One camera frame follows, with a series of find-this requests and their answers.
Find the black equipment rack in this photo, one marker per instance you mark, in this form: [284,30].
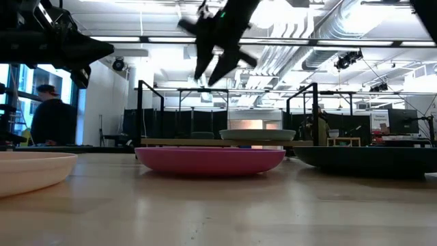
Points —
[7,112]

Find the dark teal plastic plate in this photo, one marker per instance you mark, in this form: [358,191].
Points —
[368,160]

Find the red background equipment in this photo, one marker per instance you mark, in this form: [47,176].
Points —
[379,136]

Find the pink plastic plate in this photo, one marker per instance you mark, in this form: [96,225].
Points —
[208,160]

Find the large glass window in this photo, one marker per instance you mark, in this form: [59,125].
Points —
[25,99]

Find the person behind shelf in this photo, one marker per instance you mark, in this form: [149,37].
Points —
[323,128]

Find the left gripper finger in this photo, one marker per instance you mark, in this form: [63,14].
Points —
[95,49]
[81,78]

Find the small wooden side table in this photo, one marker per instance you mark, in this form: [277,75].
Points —
[343,139]

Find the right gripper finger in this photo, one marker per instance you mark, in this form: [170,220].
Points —
[204,51]
[225,63]

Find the black ceiling spotlight cluster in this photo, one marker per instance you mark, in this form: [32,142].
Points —
[379,87]
[348,59]

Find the cream plastic plate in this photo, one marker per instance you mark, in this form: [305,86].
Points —
[30,171]

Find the long ceiling light rail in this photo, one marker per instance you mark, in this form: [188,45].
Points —
[341,43]

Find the black tripod stand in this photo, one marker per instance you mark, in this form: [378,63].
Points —
[101,133]

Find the yellow-green background item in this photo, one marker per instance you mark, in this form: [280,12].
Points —
[26,137]

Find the pale green plastic plate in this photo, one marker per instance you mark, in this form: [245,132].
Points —
[257,135]

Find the black background workstation frame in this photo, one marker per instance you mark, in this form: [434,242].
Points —
[203,90]
[336,92]

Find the black table edge rail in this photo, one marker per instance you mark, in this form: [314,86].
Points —
[68,149]

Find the person by window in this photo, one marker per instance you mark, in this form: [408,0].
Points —
[53,119]

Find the small white bowl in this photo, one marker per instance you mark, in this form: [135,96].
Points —
[334,133]

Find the black partition panels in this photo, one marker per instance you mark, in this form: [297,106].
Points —
[177,123]
[355,124]

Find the white printed sign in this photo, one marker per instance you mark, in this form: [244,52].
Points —
[379,119]

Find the wooden shelf with black frame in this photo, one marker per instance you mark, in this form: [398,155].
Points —
[184,141]

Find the round black ceiling camera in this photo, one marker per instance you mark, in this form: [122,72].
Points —
[118,64]

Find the black computer monitor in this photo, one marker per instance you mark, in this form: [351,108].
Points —
[403,121]

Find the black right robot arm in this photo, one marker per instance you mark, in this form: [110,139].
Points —
[428,12]

